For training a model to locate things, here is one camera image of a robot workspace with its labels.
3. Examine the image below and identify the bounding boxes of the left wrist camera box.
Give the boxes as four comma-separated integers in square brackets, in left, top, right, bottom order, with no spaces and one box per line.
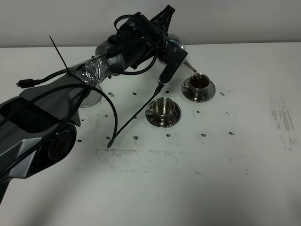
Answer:
[158,40,188,84]

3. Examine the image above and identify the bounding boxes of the black cable tie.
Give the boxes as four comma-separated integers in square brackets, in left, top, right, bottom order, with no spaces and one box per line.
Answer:
[49,35,70,74]

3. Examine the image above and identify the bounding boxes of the stainless steel teapot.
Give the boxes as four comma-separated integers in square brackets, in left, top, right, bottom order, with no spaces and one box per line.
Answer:
[166,34,198,74]

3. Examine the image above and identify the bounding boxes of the far stainless steel teacup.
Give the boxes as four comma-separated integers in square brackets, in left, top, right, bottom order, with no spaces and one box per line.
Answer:
[182,73,210,92]

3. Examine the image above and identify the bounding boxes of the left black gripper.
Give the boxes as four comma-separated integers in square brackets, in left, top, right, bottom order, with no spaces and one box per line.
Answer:
[109,5,175,71]

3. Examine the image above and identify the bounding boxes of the teapot steel saucer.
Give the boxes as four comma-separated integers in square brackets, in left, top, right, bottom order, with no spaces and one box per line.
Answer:
[80,89,102,108]

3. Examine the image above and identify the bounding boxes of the stainless steel teacup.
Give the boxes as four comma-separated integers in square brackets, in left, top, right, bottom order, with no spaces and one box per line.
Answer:
[182,73,210,92]
[146,97,175,121]

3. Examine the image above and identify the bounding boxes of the near stainless steel teacup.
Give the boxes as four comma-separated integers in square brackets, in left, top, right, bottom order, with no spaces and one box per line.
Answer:
[146,97,175,121]

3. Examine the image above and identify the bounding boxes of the far steel saucer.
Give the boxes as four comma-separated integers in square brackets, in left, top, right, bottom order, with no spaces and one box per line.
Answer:
[181,77,216,103]

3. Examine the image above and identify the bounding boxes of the left black camera cable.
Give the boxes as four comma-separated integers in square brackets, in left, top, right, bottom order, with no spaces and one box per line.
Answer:
[0,14,165,179]

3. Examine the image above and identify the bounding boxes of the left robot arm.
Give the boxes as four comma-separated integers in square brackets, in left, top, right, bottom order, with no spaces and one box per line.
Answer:
[0,6,186,188]

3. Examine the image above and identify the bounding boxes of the near steel saucer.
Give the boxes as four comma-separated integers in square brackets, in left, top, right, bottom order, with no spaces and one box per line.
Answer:
[145,101,181,128]

